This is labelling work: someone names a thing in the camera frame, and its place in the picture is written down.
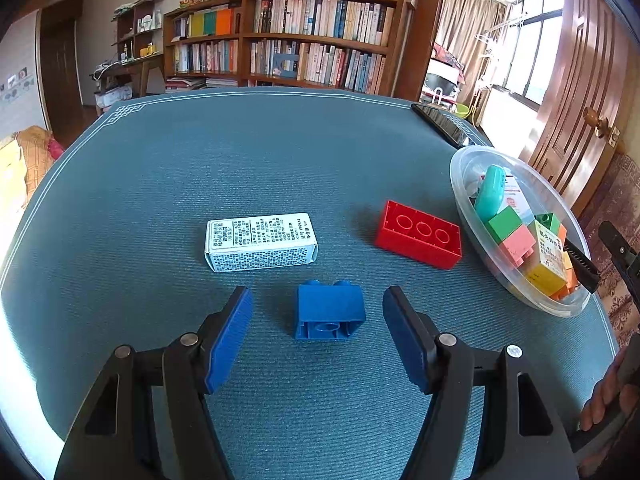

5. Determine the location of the black smartphone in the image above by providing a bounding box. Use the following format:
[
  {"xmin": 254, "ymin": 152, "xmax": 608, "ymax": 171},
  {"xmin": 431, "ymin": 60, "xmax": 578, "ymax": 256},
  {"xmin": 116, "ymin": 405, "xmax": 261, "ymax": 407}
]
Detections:
[{"xmin": 411, "ymin": 102, "xmax": 476, "ymax": 150}]

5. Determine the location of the orange plaid cushion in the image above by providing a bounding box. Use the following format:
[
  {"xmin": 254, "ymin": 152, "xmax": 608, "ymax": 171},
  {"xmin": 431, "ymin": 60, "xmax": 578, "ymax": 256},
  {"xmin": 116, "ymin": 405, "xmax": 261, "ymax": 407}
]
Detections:
[{"xmin": 0, "ymin": 127, "xmax": 66, "ymax": 221}]

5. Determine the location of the teal plastic case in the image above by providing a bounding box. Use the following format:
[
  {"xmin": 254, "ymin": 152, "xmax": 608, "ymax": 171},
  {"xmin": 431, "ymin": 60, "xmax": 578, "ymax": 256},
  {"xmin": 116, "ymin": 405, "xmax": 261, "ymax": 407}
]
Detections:
[{"xmin": 474, "ymin": 165, "xmax": 508, "ymax": 223}]

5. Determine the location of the red long building block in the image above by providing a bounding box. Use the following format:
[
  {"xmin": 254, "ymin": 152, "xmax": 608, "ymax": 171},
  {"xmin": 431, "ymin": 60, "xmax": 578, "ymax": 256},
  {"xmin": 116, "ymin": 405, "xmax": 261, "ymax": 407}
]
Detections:
[{"xmin": 375, "ymin": 200, "xmax": 462, "ymax": 271}]

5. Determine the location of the teal cloth-covered desktop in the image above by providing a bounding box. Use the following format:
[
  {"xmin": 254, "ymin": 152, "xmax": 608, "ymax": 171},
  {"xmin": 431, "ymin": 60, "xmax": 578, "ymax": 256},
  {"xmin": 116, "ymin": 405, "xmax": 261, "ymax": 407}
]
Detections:
[{"xmin": 0, "ymin": 86, "xmax": 618, "ymax": 480}]

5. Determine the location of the small wooden shelf unit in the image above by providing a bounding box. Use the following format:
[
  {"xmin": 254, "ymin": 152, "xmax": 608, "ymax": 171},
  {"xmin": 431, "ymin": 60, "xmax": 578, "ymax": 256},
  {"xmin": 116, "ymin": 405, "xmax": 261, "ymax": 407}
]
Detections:
[{"xmin": 95, "ymin": 0, "xmax": 166, "ymax": 111}]

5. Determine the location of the green and orange building block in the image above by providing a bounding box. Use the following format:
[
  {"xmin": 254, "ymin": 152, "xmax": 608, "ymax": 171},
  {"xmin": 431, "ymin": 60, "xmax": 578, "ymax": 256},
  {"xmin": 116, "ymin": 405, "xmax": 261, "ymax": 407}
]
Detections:
[{"xmin": 534, "ymin": 212, "xmax": 568, "ymax": 246}]

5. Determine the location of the dark wooden room door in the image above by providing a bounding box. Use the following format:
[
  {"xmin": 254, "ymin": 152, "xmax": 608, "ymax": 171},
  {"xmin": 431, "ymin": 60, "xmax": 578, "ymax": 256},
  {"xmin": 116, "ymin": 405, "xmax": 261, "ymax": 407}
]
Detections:
[{"xmin": 37, "ymin": 5, "xmax": 86, "ymax": 131}]

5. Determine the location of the black comb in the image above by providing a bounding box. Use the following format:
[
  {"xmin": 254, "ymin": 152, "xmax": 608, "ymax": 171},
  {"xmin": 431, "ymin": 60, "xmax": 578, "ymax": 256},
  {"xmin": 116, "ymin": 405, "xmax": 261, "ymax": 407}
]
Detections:
[{"xmin": 562, "ymin": 240, "xmax": 601, "ymax": 294}]

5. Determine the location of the brown wooden door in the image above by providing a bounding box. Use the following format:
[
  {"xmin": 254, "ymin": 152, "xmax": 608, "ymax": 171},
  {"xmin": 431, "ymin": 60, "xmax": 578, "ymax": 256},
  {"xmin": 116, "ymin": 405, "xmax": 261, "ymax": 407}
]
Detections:
[{"xmin": 520, "ymin": 0, "xmax": 631, "ymax": 216}]

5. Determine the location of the white clothes drying rack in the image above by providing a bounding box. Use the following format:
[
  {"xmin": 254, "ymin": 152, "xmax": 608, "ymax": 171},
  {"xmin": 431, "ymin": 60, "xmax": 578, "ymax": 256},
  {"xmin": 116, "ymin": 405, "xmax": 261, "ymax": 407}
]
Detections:
[{"xmin": 472, "ymin": 10, "xmax": 523, "ymax": 126}]

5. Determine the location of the brass door knob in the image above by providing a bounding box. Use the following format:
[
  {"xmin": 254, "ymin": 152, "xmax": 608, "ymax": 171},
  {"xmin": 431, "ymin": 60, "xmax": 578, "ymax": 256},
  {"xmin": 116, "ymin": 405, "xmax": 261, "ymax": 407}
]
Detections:
[{"xmin": 582, "ymin": 107, "xmax": 612, "ymax": 137}]

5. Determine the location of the blue building block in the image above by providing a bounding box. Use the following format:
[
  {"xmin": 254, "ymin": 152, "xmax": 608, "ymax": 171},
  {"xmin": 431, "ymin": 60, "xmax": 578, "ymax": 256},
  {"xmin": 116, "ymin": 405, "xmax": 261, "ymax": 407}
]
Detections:
[{"xmin": 292, "ymin": 280, "xmax": 367, "ymax": 342}]

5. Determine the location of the clear plastic bowl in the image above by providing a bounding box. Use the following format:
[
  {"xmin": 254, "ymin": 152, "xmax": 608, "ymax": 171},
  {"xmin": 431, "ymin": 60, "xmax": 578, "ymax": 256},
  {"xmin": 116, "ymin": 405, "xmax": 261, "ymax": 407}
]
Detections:
[{"xmin": 449, "ymin": 145, "xmax": 598, "ymax": 318}]

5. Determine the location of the yellow and white medicine box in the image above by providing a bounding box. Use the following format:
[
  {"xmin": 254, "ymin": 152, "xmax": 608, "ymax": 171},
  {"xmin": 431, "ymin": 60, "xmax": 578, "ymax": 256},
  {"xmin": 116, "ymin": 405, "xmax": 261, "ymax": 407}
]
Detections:
[{"xmin": 525, "ymin": 220, "xmax": 571, "ymax": 297}]

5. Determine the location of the white printed medicine box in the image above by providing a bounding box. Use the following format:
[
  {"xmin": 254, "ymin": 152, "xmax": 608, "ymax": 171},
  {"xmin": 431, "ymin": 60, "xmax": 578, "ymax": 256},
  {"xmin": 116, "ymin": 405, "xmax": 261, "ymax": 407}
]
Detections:
[{"xmin": 205, "ymin": 212, "xmax": 319, "ymax": 273}]

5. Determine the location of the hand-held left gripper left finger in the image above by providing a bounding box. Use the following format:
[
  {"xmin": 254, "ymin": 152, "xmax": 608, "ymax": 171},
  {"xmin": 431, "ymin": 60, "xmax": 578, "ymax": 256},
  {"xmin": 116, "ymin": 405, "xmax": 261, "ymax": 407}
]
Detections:
[{"xmin": 54, "ymin": 286, "xmax": 254, "ymax": 480}]

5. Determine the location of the white baby wash box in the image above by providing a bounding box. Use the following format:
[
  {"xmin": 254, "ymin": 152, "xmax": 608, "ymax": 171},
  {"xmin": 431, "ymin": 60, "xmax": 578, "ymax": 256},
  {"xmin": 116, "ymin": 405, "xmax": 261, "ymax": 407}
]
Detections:
[{"xmin": 480, "ymin": 172, "xmax": 536, "ymax": 226}]

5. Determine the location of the wooden bookshelf with books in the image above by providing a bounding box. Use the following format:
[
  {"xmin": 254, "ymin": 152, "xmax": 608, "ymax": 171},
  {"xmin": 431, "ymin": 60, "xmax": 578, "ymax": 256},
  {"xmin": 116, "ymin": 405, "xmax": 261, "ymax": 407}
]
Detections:
[{"xmin": 164, "ymin": 0, "xmax": 416, "ymax": 96}]

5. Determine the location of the person's right hand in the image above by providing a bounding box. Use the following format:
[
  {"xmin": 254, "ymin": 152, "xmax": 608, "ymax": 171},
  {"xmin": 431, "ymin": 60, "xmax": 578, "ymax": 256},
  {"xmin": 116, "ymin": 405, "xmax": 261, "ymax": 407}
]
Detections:
[{"xmin": 579, "ymin": 347, "xmax": 632, "ymax": 433}]

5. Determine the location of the yellow and orange building block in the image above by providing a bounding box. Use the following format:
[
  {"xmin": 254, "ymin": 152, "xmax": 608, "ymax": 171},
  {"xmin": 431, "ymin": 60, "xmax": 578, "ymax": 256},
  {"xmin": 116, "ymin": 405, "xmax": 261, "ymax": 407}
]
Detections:
[{"xmin": 550, "ymin": 252, "xmax": 583, "ymax": 302}]

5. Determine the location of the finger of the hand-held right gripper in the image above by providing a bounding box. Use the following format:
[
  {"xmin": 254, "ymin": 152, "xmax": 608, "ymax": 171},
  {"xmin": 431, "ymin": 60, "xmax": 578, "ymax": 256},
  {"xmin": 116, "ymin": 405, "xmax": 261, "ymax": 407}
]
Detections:
[{"xmin": 598, "ymin": 221, "xmax": 640, "ymax": 306}]

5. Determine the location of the beige curtain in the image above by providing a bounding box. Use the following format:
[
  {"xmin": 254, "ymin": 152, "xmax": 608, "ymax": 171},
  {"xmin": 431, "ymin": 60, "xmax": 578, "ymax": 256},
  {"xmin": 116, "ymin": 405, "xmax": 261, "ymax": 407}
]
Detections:
[{"xmin": 430, "ymin": 0, "xmax": 506, "ymax": 126}]

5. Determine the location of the patterned brown chair cover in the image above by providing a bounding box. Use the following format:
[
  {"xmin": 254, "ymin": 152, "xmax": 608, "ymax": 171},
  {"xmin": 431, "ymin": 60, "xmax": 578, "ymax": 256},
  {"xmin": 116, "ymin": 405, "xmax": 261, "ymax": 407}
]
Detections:
[{"xmin": 580, "ymin": 152, "xmax": 640, "ymax": 341}]

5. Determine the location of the window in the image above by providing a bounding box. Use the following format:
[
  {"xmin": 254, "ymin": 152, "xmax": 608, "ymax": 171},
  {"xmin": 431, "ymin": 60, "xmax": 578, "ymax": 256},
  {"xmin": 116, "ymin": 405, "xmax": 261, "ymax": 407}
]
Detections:
[{"xmin": 505, "ymin": 0, "xmax": 566, "ymax": 106}]

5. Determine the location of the pink and green building block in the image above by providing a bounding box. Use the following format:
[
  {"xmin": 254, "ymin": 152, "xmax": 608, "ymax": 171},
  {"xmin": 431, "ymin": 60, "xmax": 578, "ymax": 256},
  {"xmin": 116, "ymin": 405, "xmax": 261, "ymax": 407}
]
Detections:
[{"xmin": 486, "ymin": 206, "xmax": 537, "ymax": 268}]

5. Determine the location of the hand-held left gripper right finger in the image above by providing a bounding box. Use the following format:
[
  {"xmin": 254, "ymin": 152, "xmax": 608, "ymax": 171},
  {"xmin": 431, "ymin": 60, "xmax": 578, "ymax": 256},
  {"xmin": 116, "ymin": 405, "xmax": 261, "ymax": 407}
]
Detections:
[{"xmin": 382, "ymin": 285, "xmax": 581, "ymax": 480}]

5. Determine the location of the white baby chair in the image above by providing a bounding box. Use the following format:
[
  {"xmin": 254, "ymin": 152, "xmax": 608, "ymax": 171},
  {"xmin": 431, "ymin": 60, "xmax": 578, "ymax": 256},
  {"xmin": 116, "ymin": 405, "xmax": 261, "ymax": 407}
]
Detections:
[{"xmin": 422, "ymin": 42, "xmax": 466, "ymax": 111}]

